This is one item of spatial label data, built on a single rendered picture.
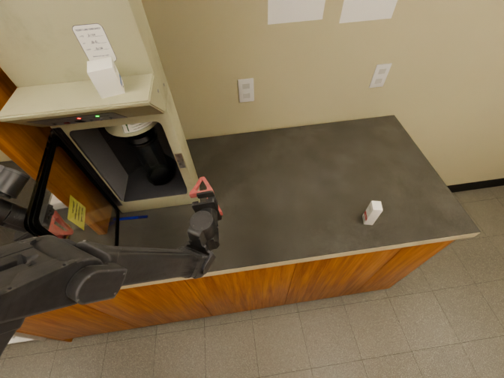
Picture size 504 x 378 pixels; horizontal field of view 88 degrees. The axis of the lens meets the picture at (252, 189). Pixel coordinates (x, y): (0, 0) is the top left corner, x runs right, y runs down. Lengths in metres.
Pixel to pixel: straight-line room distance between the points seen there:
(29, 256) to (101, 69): 0.41
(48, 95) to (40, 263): 0.49
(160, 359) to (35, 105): 1.56
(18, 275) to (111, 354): 1.74
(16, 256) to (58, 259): 0.04
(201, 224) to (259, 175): 0.57
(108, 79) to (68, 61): 0.13
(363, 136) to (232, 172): 0.68
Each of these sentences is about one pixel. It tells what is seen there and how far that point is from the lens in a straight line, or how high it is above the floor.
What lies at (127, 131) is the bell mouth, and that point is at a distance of 0.87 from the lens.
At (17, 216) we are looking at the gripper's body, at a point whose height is 1.33.
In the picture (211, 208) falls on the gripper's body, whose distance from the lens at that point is 0.75.
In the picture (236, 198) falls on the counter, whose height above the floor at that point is 0.94.
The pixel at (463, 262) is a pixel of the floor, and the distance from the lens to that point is 2.43.
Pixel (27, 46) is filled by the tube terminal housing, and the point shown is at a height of 1.59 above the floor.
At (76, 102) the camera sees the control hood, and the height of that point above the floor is 1.51.
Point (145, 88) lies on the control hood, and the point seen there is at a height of 1.51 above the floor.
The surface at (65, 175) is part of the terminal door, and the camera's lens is 0.87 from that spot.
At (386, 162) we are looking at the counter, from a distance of 1.34.
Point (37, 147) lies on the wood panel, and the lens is 0.94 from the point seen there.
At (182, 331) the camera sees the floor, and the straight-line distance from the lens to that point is 1.92.
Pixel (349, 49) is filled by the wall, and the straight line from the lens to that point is 1.30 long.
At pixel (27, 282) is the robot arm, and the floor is 1.60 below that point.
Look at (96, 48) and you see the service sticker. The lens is 0.73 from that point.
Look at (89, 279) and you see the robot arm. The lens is 0.35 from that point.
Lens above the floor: 1.84
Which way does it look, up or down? 53 degrees down
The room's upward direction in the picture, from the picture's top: 3 degrees counter-clockwise
